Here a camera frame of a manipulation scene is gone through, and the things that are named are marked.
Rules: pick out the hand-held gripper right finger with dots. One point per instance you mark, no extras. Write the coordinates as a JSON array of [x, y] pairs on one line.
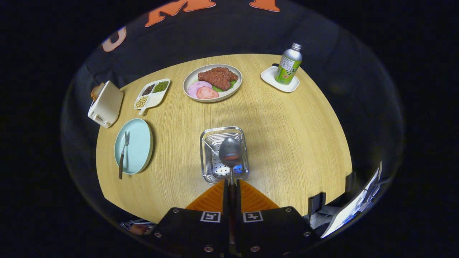
[[239, 215]]

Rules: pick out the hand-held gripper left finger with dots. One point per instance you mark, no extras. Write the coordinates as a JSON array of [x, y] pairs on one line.
[[225, 211]]

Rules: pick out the black table clamp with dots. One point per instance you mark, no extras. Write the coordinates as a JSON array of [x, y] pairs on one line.
[[350, 181], [317, 202]]

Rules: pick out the white paper sheets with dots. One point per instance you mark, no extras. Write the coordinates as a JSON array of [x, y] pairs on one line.
[[344, 218]]

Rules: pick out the light blue plate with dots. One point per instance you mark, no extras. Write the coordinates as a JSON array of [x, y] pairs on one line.
[[138, 150]]

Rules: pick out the reddish pink ham slice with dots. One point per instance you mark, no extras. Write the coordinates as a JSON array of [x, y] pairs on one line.
[[208, 94]]

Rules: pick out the green lettuce leaf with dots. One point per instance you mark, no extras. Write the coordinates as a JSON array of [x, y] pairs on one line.
[[233, 84]]

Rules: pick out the pale pink ham slice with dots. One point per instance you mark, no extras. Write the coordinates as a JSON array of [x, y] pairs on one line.
[[195, 87]]

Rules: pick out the white divided dish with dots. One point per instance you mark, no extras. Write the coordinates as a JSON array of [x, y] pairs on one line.
[[154, 100]]

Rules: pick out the red meat slab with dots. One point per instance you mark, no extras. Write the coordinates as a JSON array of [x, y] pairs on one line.
[[218, 77]]

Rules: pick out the beige round plate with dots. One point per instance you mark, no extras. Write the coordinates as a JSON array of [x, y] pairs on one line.
[[190, 80]]

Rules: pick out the pile of yellow beans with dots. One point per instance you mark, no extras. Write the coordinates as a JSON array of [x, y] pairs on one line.
[[142, 102]]

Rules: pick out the pile of green beans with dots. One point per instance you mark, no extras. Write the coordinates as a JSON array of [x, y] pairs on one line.
[[161, 86]]

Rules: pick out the small white square tray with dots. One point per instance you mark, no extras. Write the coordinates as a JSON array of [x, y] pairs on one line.
[[269, 77]]

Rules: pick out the pile of dark beans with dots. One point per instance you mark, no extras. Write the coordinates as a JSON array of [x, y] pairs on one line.
[[148, 89]]

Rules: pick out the green silver drink bottle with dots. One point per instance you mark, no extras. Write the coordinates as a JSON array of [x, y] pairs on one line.
[[288, 64]]

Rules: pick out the white toaster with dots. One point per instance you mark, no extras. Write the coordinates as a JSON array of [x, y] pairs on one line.
[[107, 104]]

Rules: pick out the brown toast slice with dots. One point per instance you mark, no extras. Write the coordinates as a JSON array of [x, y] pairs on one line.
[[96, 91]]

